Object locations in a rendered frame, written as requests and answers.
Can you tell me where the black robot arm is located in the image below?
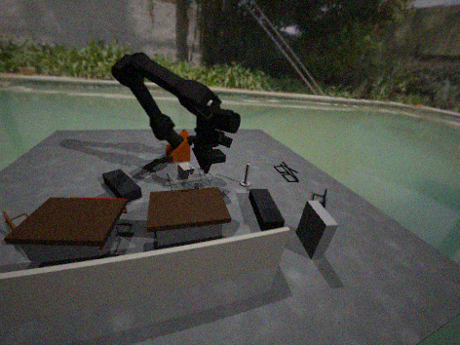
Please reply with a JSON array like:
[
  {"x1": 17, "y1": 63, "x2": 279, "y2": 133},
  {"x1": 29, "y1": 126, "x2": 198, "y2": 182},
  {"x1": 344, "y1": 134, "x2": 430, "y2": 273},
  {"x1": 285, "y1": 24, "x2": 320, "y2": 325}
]
[{"x1": 111, "y1": 52, "x2": 241, "y2": 149}]

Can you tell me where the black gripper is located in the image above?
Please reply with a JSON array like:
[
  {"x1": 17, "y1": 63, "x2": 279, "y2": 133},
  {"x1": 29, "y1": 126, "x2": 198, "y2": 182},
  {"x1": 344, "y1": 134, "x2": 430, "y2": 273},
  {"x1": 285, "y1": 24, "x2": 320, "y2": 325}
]
[{"x1": 187, "y1": 126, "x2": 226, "y2": 174}]

